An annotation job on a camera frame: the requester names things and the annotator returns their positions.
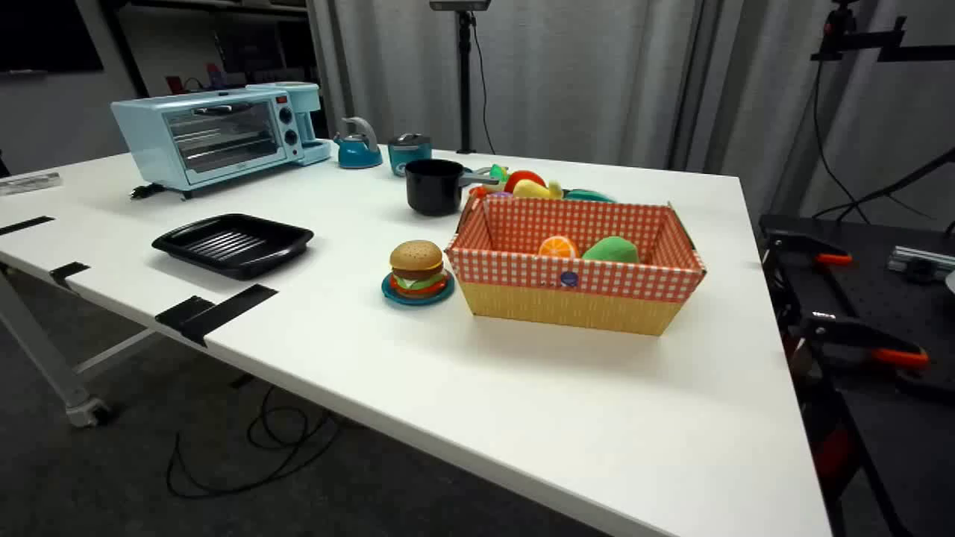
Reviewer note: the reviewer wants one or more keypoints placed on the dark shelf unit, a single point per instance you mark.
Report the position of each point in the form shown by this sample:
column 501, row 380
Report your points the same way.
column 213, row 47

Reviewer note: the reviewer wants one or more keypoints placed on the teal toy kettle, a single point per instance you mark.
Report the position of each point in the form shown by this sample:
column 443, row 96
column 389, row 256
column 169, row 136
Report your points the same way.
column 360, row 150

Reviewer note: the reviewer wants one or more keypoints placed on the light blue toaster oven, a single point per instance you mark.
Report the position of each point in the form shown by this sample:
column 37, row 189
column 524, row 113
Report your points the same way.
column 213, row 136

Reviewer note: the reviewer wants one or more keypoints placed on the yellow banana plush toy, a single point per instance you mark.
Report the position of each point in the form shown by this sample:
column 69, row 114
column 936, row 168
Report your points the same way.
column 534, row 189

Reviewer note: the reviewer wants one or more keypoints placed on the red tomato plush toy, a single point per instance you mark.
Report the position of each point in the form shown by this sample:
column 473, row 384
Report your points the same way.
column 524, row 181

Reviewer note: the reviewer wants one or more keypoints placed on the small black tape strip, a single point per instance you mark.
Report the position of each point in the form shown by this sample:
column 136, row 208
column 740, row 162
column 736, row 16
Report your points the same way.
column 69, row 274
column 24, row 224

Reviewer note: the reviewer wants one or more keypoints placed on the black tripod stand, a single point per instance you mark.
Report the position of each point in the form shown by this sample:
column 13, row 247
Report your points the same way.
column 463, row 69

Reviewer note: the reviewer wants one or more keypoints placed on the clear plastic item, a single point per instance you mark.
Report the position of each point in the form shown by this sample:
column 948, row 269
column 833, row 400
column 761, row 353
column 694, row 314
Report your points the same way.
column 31, row 183

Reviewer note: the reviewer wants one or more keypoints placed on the green pear plush toy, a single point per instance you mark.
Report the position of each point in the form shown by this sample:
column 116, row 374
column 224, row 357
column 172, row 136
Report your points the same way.
column 613, row 248

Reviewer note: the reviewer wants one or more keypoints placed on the black side table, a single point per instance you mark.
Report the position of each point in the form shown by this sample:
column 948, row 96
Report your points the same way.
column 895, row 418

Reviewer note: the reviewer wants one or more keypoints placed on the toy burger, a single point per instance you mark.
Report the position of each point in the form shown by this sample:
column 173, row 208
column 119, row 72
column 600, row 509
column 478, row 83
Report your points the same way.
column 415, row 265

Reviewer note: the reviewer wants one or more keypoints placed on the teal pot with lid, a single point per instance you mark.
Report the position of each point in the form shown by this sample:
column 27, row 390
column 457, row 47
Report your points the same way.
column 407, row 157

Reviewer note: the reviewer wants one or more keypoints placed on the red checkered cardboard box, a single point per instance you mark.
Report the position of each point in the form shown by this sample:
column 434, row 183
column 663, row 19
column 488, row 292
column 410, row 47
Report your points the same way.
column 570, row 289

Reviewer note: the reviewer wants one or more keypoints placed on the small teal plate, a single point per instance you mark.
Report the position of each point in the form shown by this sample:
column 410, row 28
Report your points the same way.
column 397, row 295

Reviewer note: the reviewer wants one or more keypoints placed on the orange fruit plush toy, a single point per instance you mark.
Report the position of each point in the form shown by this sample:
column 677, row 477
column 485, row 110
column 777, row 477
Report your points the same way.
column 555, row 247

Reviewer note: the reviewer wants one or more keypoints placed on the black baking tray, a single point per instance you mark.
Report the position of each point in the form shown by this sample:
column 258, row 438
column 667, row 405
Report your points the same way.
column 234, row 242

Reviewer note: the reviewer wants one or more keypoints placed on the grey device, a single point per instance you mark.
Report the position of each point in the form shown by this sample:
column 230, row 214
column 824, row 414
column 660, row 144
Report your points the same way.
column 919, row 265

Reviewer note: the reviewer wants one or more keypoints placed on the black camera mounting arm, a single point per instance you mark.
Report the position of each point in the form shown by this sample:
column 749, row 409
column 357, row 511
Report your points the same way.
column 855, row 44

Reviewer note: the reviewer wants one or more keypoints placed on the large black tape strip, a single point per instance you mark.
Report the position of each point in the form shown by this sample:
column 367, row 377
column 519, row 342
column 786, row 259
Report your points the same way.
column 213, row 314

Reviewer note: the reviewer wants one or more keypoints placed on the black toy pot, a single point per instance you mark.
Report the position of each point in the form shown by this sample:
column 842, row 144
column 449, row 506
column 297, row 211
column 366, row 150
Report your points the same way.
column 434, row 189

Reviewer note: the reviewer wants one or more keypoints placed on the white table leg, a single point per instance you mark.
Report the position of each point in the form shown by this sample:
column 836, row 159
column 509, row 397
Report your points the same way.
column 45, row 360

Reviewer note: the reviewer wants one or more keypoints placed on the dark wall screen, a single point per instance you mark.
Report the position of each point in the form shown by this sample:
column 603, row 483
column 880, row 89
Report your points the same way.
column 49, row 34

